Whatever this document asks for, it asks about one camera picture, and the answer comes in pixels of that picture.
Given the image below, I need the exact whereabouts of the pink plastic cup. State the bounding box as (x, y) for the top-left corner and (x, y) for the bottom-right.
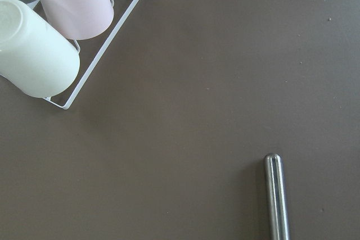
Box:
(40, 0), (114, 40)

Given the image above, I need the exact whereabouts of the white plastic cup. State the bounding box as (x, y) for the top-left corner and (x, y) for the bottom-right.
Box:
(1, 0), (80, 98)

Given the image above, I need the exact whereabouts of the steel muddler rod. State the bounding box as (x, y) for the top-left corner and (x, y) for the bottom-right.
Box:
(264, 153), (290, 239)

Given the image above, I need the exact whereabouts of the white wire cup rack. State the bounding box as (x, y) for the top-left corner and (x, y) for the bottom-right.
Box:
(23, 0), (139, 110)

